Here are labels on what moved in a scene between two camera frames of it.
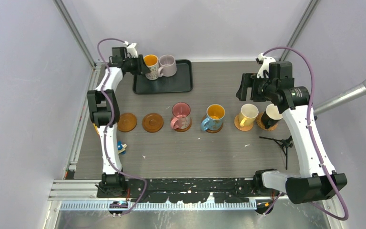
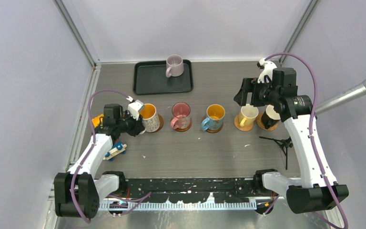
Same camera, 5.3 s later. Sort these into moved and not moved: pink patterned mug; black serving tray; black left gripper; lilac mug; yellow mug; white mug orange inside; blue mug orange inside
Moved: lilac mug; white mug orange inside; black left gripper
Not moved: yellow mug; blue mug orange inside; black serving tray; pink patterned mug
